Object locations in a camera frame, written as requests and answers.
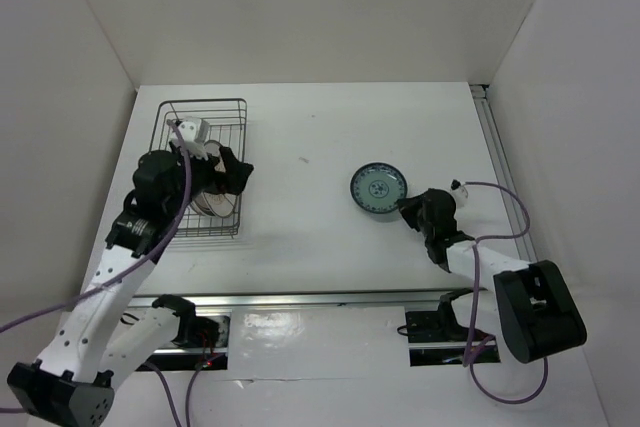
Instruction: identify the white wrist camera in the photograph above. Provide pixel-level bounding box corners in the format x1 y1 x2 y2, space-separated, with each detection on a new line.
169 117 210 159
449 179 469 208

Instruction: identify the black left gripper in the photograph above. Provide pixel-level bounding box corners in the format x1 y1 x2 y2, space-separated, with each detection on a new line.
164 145 252 216

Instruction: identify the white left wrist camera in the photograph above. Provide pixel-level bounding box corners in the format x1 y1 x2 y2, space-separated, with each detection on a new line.
169 117 210 159

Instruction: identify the orange sunburst plate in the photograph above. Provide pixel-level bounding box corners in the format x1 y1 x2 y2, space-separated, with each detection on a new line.
190 140 237 218

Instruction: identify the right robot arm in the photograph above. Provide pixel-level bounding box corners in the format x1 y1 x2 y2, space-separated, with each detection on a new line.
397 189 587 364

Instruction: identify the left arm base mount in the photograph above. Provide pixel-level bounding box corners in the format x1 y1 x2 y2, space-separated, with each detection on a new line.
146 294 231 371

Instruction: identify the metal wire dish rack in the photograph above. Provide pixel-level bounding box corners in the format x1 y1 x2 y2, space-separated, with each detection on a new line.
149 98 247 239

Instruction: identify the blue floral plate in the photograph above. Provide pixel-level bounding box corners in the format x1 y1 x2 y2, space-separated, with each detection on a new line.
349 162 409 219

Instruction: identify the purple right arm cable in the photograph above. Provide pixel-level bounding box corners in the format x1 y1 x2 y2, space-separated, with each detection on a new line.
462 181 550 404

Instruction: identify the aluminium frame rail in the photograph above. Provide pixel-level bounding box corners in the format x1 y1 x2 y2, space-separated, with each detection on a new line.
445 82 526 237

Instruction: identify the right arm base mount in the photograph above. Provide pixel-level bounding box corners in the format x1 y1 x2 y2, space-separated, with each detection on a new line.
396 288 472 367

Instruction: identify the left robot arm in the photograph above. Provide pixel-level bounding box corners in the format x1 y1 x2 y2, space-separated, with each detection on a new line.
7 147 254 426

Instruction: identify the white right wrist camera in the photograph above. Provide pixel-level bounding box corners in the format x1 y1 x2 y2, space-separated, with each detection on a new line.
449 179 469 208

